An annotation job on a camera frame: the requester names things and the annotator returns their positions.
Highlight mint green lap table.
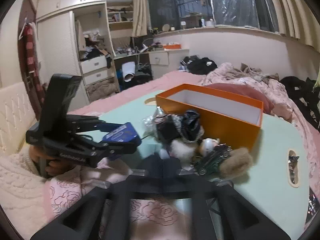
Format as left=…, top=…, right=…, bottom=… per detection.
left=98, top=90, right=311, bottom=240

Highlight black clothes pile left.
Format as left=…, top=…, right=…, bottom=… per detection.
left=178, top=55, right=217, bottom=75

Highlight brown fur pompom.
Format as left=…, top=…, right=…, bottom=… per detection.
left=219, top=147, right=253, bottom=179

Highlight black clothes pile right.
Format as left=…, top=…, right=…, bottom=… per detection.
left=280, top=76, right=319, bottom=131

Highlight white drawer cabinet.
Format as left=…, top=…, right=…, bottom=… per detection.
left=80, top=56, right=114, bottom=87

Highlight person left hand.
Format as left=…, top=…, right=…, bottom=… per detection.
left=28, top=145, right=76, bottom=178

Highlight doll figure keychain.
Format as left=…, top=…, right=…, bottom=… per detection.
left=199, top=138, right=220, bottom=157

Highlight black clothes pile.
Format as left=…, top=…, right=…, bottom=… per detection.
left=280, top=76, right=319, bottom=131
left=178, top=55, right=217, bottom=75

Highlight orange tray on desk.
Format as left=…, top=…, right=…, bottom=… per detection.
left=163, top=44, right=181, bottom=50

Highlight orange cardboard box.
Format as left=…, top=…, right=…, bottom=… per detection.
left=156, top=84, right=264, bottom=150

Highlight dark red pillow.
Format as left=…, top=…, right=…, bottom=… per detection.
left=206, top=83, right=274, bottom=115

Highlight white fur pompom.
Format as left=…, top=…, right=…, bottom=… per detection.
left=170, top=139, right=197, bottom=163

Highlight clear plastic wrapper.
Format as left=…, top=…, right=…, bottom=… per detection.
left=143, top=115, right=161, bottom=135

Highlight blue small box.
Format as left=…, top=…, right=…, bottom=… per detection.
left=102, top=123, right=142, bottom=146

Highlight black patterned pouch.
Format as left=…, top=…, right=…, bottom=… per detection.
left=152, top=110, right=204, bottom=144

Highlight pink floral quilt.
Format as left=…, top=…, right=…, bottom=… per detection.
left=196, top=62, right=320, bottom=181

